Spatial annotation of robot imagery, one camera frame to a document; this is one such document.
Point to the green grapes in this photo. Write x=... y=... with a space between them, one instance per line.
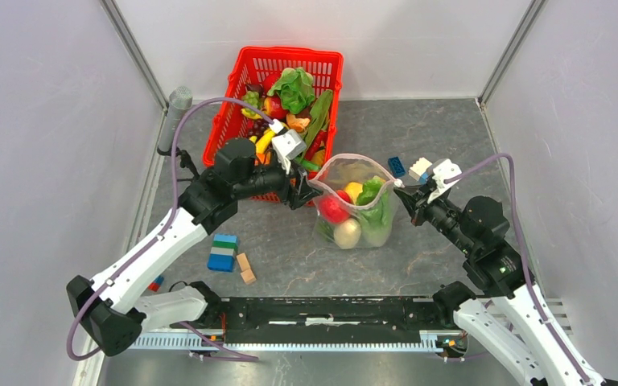
x=252 y=98

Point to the dark blue toy block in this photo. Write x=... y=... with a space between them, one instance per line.
x=396 y=167

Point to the yellow banana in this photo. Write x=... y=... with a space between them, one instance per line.
x=262 y=145

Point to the blue green stacked blocks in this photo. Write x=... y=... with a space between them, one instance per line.
x=223 y=253

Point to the green leafy vegetable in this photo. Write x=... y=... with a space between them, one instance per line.
x=294 y=88

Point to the red blue toy block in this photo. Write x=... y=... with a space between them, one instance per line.
x=156 y=284

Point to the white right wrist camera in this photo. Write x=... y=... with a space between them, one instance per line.
x=442 y=174

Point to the yellow lemon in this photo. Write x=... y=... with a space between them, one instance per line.
x=353 y=190

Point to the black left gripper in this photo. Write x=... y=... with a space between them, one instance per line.
x=303 y=190

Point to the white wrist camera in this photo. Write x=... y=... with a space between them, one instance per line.
x=287 y=144
x=442 y=174

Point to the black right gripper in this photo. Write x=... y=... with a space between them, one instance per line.
x=415 y=200

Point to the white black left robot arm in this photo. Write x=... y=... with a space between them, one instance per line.
x=111 y=306

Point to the grey microphone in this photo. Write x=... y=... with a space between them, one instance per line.
x=179 y=102

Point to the red plastic basket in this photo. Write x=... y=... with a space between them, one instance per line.
x=257 y=68

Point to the clear zip top bag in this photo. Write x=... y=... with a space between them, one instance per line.
x=337 y=172

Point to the red tomato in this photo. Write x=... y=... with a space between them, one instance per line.
x=333 y=208

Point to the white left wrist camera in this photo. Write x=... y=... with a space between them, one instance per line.
x=287 y=144

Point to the white radish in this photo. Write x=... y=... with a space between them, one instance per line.
x=347 y=234

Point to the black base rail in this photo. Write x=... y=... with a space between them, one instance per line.
x=308 y=320

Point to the white blue toy block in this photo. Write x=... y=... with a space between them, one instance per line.
x=421 y=170

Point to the small wooden block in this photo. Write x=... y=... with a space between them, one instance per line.
x=243 y=262
x=248 y=276

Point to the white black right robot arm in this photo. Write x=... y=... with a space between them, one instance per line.
x=510 y=319

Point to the green romaine lettuce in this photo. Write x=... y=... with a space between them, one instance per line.
x=375 y=215

